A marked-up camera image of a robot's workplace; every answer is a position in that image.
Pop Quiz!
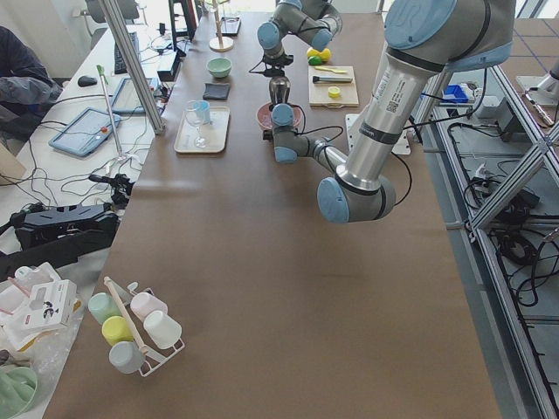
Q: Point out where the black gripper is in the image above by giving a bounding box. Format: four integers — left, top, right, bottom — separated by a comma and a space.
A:
262, 129, 273, 141
261, 52, 293, 78

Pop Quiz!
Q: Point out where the pink bowl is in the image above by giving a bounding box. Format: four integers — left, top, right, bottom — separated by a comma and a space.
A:
256, 102, 303, 130

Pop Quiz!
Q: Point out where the metal ice scoop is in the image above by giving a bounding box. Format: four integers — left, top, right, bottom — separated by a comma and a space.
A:
268, 76, 291, 106

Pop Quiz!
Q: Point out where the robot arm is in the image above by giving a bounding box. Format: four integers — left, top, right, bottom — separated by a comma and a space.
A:
251, 0, 342, 78
257, 0, 515, 223

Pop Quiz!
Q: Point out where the blue cup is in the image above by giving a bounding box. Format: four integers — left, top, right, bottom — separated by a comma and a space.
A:
194, 100, 211, 125

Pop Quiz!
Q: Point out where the pink cup in rack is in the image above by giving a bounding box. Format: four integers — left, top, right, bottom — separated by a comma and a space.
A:
130, 292, 168, 321

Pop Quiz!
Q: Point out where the white cup in rack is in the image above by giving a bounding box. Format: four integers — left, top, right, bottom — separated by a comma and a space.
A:
143, 310, 183, 349

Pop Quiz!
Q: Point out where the green cup in rack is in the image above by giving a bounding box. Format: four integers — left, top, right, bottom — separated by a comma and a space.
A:
87, 292, 121, 325

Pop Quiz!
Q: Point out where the yellow cup in rack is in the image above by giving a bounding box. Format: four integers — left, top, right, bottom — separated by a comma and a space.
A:
101, 316, 134, 347

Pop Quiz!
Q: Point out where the white cup rack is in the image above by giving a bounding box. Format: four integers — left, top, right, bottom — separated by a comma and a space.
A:
104, 277, 186, 377

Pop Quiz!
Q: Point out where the grey cup in rack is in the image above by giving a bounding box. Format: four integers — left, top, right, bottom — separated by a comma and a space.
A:
109, 341, 145, 374

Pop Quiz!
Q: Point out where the green lime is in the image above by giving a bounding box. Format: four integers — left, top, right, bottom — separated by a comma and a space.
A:
307, 56, 323, 66

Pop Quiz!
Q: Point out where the wooden cutting board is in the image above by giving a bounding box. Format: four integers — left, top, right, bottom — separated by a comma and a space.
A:
308, 65, 359, 107

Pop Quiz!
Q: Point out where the wooden glass stand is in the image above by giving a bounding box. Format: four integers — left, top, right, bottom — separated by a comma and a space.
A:
205, 0, 234, 52

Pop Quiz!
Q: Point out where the black glass tray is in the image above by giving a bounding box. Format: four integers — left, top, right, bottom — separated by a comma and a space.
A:
219, 17, 241, 37

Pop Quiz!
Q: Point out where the yellow lemon half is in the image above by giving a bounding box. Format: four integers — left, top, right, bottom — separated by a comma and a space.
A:
328, 86, 342, 98

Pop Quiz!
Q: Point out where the dark grey cloth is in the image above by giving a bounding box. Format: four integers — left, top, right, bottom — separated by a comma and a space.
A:
203, 83, 231, 100

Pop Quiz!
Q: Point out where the beige tray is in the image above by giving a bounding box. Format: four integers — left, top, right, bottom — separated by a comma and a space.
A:
174, 106, 231, 155

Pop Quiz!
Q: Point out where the wine glass on tray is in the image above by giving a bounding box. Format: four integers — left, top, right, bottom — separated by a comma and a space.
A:
185, 100, 206, 148

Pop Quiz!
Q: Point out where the blue teach pendant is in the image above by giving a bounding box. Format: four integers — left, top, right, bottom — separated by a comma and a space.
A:
111, 78, 145, 116
48, 107, 113, 157

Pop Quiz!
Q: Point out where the black keyboard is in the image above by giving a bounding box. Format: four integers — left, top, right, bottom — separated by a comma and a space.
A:
113, 31, 141, 75

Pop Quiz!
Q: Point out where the computer mouse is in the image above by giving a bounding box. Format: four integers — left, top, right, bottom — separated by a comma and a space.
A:
77, 75, 98, 87

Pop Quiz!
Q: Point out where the black case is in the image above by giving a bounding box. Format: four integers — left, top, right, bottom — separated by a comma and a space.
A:
10, 203, 119, 250

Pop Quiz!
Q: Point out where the person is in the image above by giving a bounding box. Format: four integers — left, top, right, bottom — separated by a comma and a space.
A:
1, 27, 63, 142

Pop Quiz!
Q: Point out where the white cardboard box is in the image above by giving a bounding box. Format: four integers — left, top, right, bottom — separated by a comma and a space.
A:
21, 279, 77, 332

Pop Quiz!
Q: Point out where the large green bowl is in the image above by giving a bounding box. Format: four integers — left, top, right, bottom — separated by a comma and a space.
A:
1, 367, 38, 418

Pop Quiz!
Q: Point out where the aluminium frame post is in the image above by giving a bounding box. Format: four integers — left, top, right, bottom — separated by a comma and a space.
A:
99, 0, 165, 134

